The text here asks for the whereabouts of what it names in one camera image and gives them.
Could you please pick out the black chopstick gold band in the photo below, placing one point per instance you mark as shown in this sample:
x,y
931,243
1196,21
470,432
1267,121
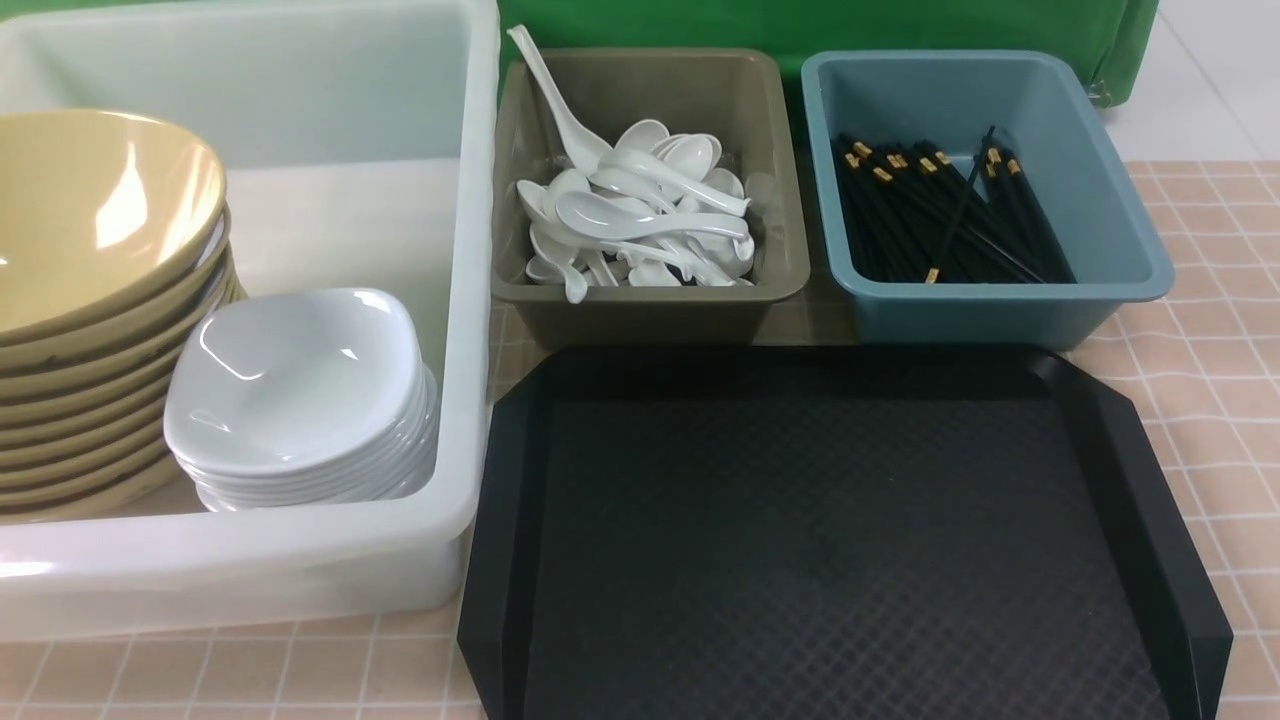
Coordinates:
x,y
962,254

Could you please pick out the pile of white spoons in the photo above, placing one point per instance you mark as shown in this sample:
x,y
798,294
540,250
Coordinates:
x,y
651,209

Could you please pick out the black plastic serving tray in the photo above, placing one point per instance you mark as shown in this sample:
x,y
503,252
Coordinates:
x,y
837,532

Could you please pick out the olive brown spoon bin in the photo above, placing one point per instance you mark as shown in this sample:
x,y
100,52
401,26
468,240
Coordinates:
x,y
734,94

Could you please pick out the black chopsticks pile in bin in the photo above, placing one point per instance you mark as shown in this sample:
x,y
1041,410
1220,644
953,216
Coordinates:
x,y
894,219

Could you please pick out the stack of white dishes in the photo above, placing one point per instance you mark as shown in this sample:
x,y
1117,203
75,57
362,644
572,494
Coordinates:
x,y
301,399

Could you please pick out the large white plastic tub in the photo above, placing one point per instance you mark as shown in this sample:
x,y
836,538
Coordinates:
x,y
358,138

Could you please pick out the teal plastic chopstick bin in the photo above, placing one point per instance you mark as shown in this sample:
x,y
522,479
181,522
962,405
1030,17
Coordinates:
x,y
1039,110

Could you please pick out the stack of tan bowls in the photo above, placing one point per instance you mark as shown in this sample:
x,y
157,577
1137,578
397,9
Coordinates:
x,y
115,241

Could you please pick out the beige checkered table mat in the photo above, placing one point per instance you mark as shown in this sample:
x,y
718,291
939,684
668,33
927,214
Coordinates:
x,y
1201,368

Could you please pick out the green cloth backdrop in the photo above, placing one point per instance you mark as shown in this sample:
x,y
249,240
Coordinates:
x,y
1104,42

